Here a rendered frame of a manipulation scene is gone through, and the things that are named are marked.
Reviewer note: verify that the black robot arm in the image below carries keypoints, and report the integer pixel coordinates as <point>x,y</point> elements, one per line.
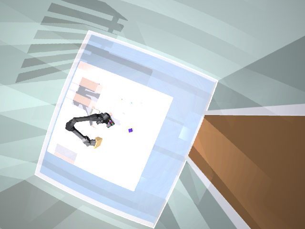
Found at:
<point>94,117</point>

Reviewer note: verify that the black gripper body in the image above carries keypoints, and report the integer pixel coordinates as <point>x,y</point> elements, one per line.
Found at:
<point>107,124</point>

